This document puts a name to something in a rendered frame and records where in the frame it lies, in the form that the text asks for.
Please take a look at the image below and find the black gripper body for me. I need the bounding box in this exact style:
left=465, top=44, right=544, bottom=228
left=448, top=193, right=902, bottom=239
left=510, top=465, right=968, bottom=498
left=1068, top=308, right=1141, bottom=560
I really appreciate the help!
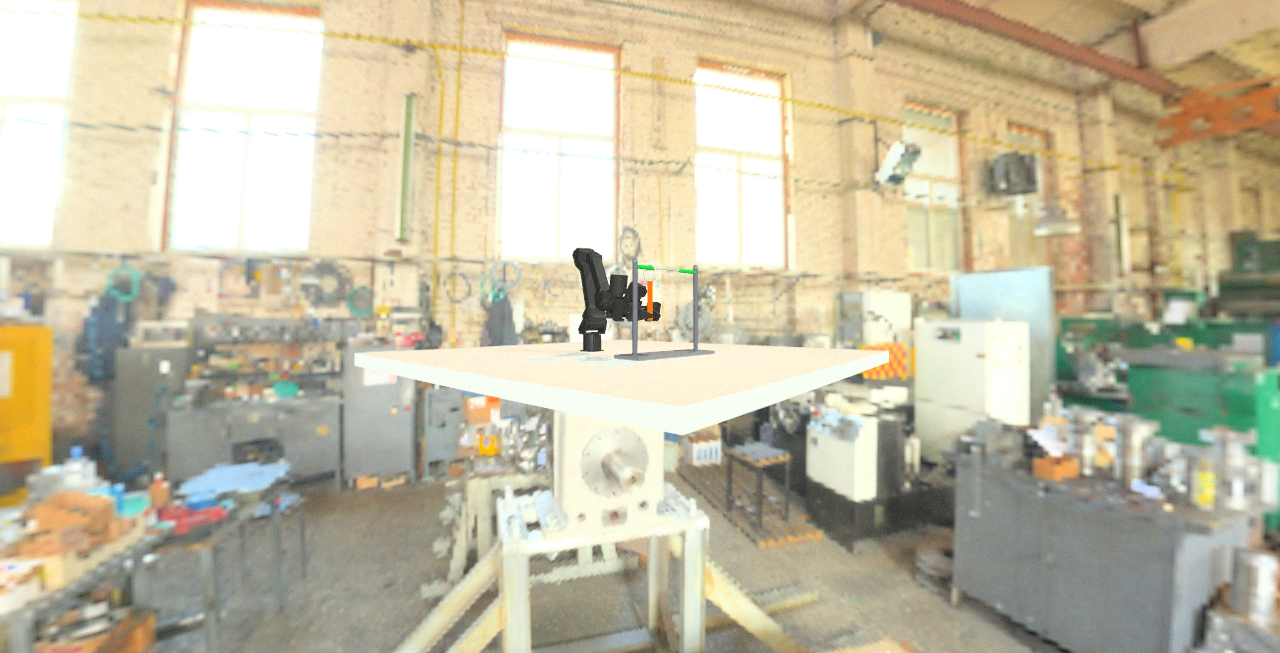
left=612, top=300, right=660, bottom=321

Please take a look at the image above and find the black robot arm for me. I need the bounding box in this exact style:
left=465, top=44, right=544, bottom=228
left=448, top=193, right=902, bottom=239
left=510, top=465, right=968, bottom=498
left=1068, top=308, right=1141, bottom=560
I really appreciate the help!
left=572, top=247, right=632, bottom=352

